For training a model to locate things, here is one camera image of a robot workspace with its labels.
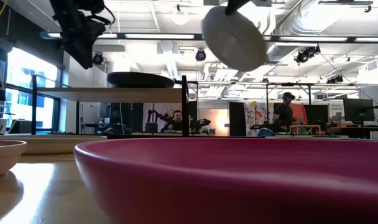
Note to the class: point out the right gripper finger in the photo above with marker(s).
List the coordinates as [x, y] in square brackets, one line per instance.
[234, 5]

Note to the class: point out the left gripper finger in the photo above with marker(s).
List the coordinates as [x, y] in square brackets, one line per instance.
[83, 56]

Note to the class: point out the peach cream plate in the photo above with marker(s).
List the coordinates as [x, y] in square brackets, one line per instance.
[235, 40]

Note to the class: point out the dark grey plate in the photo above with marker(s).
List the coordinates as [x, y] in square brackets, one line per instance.
[139, 80]

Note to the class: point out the grey beige plate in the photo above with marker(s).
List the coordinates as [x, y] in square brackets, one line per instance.
[61, 144]

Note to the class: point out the brown plate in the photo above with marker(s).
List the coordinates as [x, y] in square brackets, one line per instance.
[4, 158]

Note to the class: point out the magenta plate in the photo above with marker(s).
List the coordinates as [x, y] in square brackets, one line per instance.
[223, 180]

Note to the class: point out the black background robot arm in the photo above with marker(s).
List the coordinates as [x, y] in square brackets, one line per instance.
[153, 116]
[201, 122]

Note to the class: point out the black ceiling spotlight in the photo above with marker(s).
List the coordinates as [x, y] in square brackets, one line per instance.
[200, 56]
[98, 59]

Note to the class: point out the round white ceiling lamp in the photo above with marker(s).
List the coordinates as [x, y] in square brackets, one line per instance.
[180, 17]

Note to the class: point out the large glass window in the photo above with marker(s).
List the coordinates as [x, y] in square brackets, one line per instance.
[21, 77]

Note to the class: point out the long light bar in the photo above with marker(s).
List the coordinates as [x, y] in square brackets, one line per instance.
[159, 36]

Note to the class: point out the black track spotlights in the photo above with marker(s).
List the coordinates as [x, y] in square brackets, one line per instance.
[335, 79]
[305, 55]

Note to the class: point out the black divider panel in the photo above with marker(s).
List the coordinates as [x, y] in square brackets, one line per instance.
[237, 118]

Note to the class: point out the floral print panel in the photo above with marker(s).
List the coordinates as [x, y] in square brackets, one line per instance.
[254, 116]

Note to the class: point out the person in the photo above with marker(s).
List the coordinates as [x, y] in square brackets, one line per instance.
[283, 112]
[176, 119]

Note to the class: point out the orange cloth panel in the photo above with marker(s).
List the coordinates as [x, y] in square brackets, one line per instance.
[301, 112]

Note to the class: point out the blue chair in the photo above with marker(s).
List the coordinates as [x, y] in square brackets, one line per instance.
[266, 133]

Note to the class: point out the black background monitor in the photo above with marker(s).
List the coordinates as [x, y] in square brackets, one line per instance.
[358, 109]

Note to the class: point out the silver air duct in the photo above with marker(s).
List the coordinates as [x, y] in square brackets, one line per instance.
[301, 21]

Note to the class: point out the black aluminium rig frame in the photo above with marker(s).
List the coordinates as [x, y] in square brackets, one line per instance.
[145, 136]

